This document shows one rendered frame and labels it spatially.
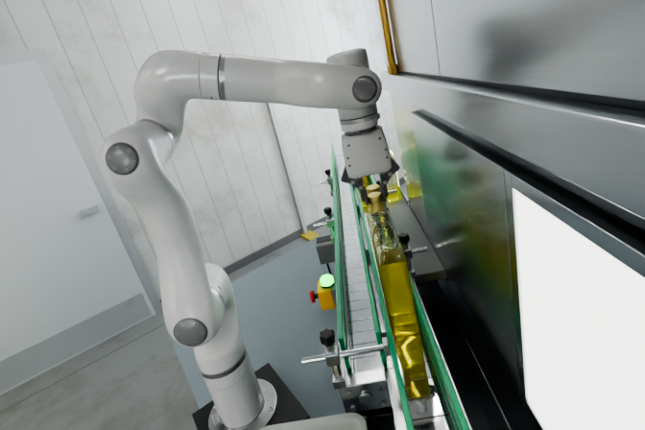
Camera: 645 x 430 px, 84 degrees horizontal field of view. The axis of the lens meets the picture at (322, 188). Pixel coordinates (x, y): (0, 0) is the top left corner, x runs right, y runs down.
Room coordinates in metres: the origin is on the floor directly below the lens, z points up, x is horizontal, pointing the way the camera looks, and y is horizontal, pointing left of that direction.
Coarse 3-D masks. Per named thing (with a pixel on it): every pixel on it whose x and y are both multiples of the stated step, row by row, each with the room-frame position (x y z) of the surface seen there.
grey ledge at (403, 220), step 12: (396, 204) 1.31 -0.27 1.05; (408, 204) 1.29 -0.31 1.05; (396, 216) 1.21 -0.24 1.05; (408, 216) 1.19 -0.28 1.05; (396, 228) 1.12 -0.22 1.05; (408, 228) 1.10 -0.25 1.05; (420, 228) 1.08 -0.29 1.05; (420, 240) 1.00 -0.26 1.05; (420, 252) 0.93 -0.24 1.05; (432, 252) 0.92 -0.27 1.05; (420, 264) 0.88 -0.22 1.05; (432, 264) 0.86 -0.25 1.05; (420, 276) 0.83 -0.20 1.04; (432, 276) 0.83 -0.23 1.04; (444, 276) 0.82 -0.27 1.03
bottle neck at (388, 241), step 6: (384, 222) 0.66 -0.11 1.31; (390, 222) 0.66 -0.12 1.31; (378, 228) 0.66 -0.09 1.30; (384, 228) 0.64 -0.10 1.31; (390, 228) 0.64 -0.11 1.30; (384, 234) 0.64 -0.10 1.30; (390, 234) 0.64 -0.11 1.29; (384, 240) 0.64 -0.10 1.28; (390, 240) 0.64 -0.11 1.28; (384, 246) 0.65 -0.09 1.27; (390, 246) 0.64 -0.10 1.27
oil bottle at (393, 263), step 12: (384, 252) 0.64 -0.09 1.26; (396, 252) 0.63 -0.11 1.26; (384, 264) 0.63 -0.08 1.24; (396, 264) 0.63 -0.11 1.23; (384, 276) 0.63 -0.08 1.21; (396, 276) 0.63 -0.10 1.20; (408, 276) 0.63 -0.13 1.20; (384, 288) 0.63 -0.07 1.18; (396, 288) 0.63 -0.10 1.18; (408, 288) 0.62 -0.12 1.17; (396, 300) 0.63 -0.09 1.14; (408, 300) 0.62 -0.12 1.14; (396, 312) 0.63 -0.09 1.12; (408, 312) 0.63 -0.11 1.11; (396, 324) 0.63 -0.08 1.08; (408, 324) 0.63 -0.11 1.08
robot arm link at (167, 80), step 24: (144, 72) 0.72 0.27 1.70; (168, 72) 0.71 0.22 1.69; (192, 72) 0.71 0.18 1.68; (216, 72) 0.72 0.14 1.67; (144, 96) 0.73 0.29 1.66; (168, 96) 0.72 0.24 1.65; (192, 96) 0.74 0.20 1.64; (216, 96) 0.73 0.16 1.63; (144, 120) 0.79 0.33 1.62; (168, 120) 0.78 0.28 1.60
